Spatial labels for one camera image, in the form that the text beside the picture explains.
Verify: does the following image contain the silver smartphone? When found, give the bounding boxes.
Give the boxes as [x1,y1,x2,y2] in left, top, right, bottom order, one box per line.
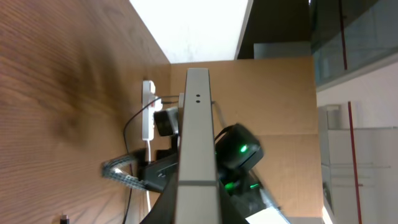
[174,68,221,224]

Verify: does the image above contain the white power strip cord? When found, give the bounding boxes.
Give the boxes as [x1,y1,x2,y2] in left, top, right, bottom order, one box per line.
[146,139,153,212]

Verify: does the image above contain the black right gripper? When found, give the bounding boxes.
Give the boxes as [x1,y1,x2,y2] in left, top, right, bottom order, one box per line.
[101,149,248,224]

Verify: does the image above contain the white power strip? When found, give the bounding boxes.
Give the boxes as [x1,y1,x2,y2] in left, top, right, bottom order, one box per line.
[142,80,162,141]

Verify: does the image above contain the black charger cable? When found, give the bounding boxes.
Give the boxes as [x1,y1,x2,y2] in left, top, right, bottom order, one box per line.
[60,95,181,224]

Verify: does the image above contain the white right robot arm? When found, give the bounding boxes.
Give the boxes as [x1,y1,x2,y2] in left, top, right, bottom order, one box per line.
[101,124,288,223]

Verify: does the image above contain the cardboard box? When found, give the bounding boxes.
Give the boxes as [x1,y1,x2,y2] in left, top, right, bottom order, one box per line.
[170,55,324,218]

